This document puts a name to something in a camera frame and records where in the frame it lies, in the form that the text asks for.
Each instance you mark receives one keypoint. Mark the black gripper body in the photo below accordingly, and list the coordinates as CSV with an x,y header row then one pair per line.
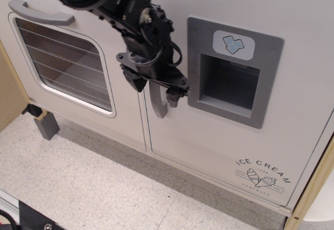
x,y
157,70

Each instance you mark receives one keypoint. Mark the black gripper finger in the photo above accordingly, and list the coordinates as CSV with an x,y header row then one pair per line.
x,y
136,79
173,95

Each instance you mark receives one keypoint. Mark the grey fridge door handle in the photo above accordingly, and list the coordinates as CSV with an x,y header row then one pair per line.
x,y
159,106

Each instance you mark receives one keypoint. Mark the white toy fridge door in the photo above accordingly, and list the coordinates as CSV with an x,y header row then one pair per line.
x,y
271,165

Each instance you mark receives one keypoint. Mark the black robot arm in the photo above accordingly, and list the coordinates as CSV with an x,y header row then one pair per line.
x,y
146,31

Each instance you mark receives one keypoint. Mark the grey ice dispenser panel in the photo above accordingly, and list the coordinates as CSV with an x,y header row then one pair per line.
x,y
231,70

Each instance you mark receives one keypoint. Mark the white oven door with window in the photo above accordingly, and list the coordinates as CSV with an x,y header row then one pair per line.
x,y
72,71

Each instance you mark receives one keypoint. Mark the grey kitchen leg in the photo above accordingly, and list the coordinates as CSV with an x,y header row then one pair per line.
x,y
48,126

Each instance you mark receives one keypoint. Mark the light wooden side panel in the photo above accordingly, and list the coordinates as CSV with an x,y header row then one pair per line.
x,y
14,98

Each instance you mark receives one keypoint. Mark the grey oven door handle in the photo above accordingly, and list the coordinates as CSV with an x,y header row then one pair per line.
x,y
21,8

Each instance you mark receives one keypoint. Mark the light wooden right post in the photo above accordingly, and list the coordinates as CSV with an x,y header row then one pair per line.
x,y
315,184

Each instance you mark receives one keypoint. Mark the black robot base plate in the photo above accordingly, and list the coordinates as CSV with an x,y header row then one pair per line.
x,y
29,219

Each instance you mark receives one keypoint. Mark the aluminium rail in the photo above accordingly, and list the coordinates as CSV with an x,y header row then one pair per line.
x,y
10,205

